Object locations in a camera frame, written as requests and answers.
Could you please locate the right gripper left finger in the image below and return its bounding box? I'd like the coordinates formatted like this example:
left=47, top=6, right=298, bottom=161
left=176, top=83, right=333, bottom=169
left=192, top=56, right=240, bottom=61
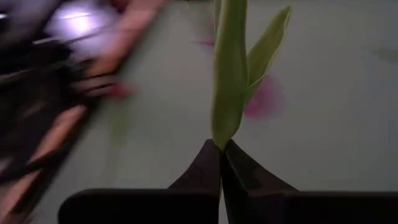
left=57, top=139, right=223, bottom=224

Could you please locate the pink glass vase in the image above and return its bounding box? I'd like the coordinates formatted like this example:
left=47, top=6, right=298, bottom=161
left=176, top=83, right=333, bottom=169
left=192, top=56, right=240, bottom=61
left=243, top=74, right=287, bottom=121

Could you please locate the pink artificial tulip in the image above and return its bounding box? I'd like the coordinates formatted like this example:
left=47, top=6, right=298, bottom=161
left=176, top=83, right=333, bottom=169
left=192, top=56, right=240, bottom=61
left=210, top=0, right=292, bottom=152

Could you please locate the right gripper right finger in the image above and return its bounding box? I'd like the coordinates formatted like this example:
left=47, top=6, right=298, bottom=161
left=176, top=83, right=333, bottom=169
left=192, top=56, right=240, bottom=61
left=221, top=139, right=398, bottom=224

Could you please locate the green table mat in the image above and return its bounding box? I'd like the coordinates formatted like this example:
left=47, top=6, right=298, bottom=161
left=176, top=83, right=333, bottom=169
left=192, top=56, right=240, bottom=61
left=27, top=0, right=398, bottom=224

